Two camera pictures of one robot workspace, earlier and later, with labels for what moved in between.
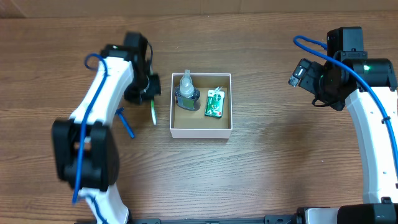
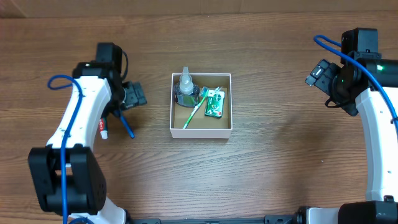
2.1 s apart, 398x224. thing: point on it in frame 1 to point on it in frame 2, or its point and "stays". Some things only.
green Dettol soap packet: (214, 102) stays
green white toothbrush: (153, 112) to (203, 93)
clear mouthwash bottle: (186, 94) stays
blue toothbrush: (120, 111) stays
